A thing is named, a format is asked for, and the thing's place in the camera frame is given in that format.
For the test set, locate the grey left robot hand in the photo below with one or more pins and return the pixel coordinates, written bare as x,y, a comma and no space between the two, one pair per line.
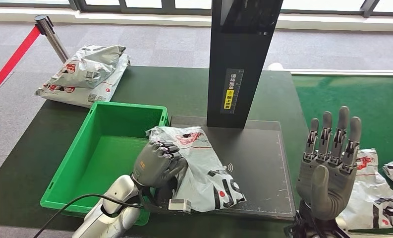
153,164

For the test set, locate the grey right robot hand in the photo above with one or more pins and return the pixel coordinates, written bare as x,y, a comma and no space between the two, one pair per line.
331,184

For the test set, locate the grey parcel black print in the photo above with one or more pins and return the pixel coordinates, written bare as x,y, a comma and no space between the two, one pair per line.
202,157

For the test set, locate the white parcel red logo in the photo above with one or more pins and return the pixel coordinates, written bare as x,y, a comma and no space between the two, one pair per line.
367,197

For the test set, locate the black inbound scanner machine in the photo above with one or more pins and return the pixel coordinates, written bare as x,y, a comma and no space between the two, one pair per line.
258,157

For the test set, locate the flat grey parcel bag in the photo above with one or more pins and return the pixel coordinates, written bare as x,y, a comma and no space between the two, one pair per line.
78,97

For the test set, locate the crumpled grey parcel bag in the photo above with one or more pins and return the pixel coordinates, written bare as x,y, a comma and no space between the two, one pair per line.
91,64

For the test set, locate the red barrier belt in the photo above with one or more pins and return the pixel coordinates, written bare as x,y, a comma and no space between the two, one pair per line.
12,60

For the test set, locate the green plastic crate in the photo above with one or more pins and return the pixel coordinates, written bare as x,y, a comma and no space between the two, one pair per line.
111,154

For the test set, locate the yellow black scanner label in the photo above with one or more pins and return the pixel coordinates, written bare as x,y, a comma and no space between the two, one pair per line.
229,98

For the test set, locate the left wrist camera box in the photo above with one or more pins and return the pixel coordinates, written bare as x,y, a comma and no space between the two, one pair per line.
179,206

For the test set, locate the white conveyor side rail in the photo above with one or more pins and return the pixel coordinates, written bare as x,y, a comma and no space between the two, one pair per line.
347,73

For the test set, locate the silver stanchion post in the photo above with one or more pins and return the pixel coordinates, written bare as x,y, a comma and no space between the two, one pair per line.
53,37

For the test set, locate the dark window frame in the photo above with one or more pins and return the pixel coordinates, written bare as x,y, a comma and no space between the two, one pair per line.
101,5

